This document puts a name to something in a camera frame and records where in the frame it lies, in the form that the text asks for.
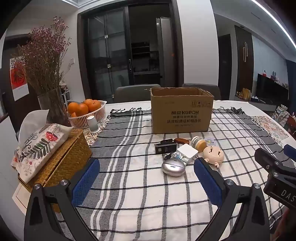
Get glass vase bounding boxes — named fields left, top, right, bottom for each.
left=38, top=89, right=70, bottom=127

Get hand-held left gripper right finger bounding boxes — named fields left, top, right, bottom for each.
left=194, top=158, right=270, bottom=241

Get person's right hand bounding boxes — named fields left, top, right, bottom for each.
left=270, top=207, right=296, bottom=235

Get small black box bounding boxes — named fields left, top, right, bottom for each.
left=154, top=143, right=177, bottom=154

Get grey refrigerator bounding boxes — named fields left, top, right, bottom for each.
left=156, top=17, right=173, bottom=87

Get grey dining chair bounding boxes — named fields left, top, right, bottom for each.
left=114, top=84, right=161, bottom=103
left=182, top=83, right=221, bottom=100

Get dark wooden door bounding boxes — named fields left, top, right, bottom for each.
left=235, top=25, right=254, bottom=93

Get white stool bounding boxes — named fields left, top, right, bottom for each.
left=60, top=85, right=70, bottom=103

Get woven wicker basket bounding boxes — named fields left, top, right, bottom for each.
left=18, top=128, right=92, bottom=194

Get floral tissue box cover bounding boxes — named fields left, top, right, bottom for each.
left=11, top=123, right=74, bottom=184

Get white jar with wooden lid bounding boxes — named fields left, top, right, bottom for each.
left=191, top=136, right=207, bottom=152

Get brown cardboard box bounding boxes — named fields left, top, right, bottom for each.
left=150, top=87, right=214, bottom=134

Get red wall calendar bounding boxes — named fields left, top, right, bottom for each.
left=10, top=58, right=29, bottom=101

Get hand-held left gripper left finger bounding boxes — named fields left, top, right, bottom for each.
left=24, top=158, right=100, bottom=241

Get white tissue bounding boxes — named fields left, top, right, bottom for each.
left=18, top=109, right=49, bottom=149

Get white astronaut keychain figure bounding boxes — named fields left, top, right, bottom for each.
left=171, top=152, right=190, bottom=165

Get silver oval case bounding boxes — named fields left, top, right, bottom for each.
left=161, top=158, right=186, bottom=174

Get white paper sheet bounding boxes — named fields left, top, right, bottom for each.
left=13, top=185, right=31, bottom=215

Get black television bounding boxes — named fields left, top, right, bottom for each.
left=257, top=73, right=289, bottom=105

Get dark glass sliding door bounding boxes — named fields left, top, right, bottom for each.
left=77, top=5, right=181, bottom=103

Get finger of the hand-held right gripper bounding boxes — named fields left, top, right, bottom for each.
left=284, top=144, right=296, bottom=161
left=254, top=148, right=296, bottom=179

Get grey plaid tablecloth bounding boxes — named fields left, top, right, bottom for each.
left=54, top=107, right=292, bottom=241

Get dried purple flowers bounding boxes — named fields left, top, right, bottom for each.
left=17, top=16, right=72, bottom=96

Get white square charger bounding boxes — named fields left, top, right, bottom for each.
left=177, top=144, right=199, bottom=162

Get white television cabinet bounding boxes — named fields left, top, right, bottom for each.
left=234, top=94, right=283, bottom=112

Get beige doll head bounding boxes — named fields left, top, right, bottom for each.
left=203, top=146, right=224, bottom=167

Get small white cylinder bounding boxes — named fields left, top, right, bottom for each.
left=87, top=116, right=100, bottom=134

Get white plastic fruit basket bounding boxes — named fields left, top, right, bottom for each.
left=67, top=100, right=107, bottom=129

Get striped fabric bag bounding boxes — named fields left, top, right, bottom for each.
left=274, top=105, right=290, bottom=126

